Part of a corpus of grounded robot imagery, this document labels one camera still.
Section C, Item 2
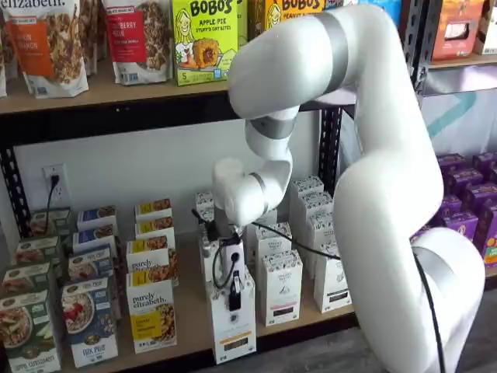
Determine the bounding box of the white wall outlet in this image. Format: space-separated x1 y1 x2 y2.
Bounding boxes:
42 162 68 204

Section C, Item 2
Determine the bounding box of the black metal shelving rack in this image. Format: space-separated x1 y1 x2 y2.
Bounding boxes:
417 0 497 281
0 0 421 373

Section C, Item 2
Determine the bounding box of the green Bobo's apple pie box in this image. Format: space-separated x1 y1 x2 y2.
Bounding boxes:
172 0 239 88
236 0 250 44

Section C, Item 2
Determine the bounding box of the red label granola bag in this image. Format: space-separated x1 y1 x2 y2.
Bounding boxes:
101 0 173 86

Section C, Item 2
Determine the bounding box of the black wrist mounted device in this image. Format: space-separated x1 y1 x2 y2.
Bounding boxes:
203 218 220 243

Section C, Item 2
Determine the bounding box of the white box yellow strip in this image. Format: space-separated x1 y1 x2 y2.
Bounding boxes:
205 271 258 365
194 191 216 219

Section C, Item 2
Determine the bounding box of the black plug cable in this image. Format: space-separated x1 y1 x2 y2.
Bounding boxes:
46 174 61 227

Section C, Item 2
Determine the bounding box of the yellow Bobo's peanut butter box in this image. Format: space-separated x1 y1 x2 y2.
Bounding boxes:
248 0 326 40

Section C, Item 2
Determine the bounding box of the blue label granola bag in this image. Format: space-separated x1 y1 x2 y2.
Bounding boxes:
0 23 9 99

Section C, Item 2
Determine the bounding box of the white snack box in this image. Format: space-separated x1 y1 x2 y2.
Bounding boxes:
475 0 497 56

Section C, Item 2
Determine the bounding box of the white box dark strip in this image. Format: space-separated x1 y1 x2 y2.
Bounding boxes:
306 211 341 250
313 242 353 314
289 175 325 200
297 192 335 219

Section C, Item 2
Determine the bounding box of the blue ZBar box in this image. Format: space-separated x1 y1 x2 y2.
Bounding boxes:
324 0 403 28

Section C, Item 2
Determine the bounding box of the purple Annie's box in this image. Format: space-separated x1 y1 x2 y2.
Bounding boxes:
436 152 467 178
474 200 497 257
443 166 485 197
440 193 480 239
471 151 497 173
461 181 497 213

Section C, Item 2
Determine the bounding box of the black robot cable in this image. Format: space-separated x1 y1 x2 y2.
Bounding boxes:
191 208 447 373

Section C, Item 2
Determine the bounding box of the green oatmeal box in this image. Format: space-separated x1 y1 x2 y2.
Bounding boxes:
0 290 64 373
2 262 54 298
29 207 73 239
13 235 61 267

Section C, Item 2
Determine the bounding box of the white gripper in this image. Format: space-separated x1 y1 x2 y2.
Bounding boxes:
218 237 249 312

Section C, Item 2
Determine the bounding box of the white teal striped banner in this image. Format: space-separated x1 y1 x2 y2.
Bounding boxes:
421 65 497 157

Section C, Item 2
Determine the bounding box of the orange label granola bag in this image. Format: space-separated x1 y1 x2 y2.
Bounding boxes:
0 0 90 99
77 0 108 77

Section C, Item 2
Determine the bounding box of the blue oatmeal box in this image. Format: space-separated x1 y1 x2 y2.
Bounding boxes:
72 224 118 250
61 277 120 368
76 205 118 231
68 244 118 283

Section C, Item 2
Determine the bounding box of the white box pink strip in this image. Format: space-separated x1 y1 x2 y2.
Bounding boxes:
262 250 304 328
254 223 294 266

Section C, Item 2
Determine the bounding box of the yellow purely elizabeth box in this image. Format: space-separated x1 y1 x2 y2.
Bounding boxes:
126 237 180 287
134 198 173 223
134 219 176 242
126 270 179 355

